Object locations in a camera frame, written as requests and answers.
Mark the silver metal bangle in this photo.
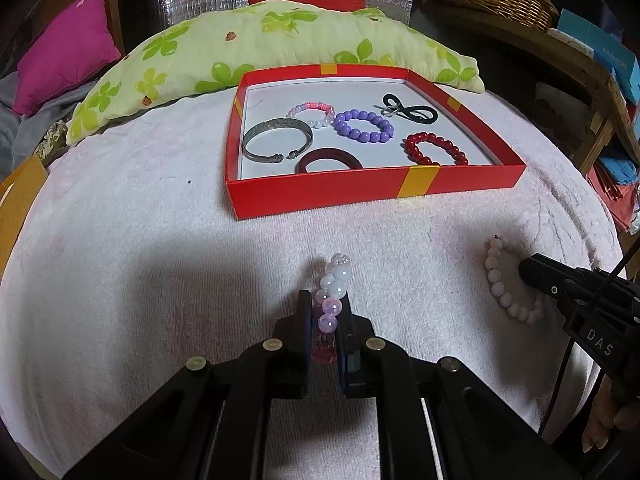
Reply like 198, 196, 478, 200
241, 117, 314, 164

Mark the magenta cushion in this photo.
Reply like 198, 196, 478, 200
12, 0, 120, 116

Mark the purple bead bracelet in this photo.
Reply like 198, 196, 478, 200
331, 107, 396, 144

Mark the blue cardboard box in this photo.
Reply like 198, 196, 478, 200
558, 9, 639, 105

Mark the maroon elastic hair band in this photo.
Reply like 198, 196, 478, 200
295, 148, 363, 174

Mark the black hair tie with charm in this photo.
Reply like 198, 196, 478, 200
373, 92, 440, 126

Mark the pink white towel blanket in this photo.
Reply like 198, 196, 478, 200
1, 91, 622, 475

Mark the red shallow box tray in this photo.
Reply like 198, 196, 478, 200
224, 64, 525, 220

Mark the grey bed sheet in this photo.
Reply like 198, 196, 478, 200
0, 69, 101, 172

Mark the pale pink bead bracelet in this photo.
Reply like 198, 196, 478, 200
310, 252, 352, 365

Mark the pink and white bead bracelet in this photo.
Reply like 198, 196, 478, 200
285, 101, 336, 130

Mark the wooden shelf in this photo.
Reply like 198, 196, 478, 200
412, 0, 639, 174

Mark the right hand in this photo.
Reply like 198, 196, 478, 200
582, 375, 639, 453

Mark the green floral pillow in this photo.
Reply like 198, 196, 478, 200
66, 0, 485, 145

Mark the red bead bracelet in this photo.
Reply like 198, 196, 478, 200
402, 131, 471, 168

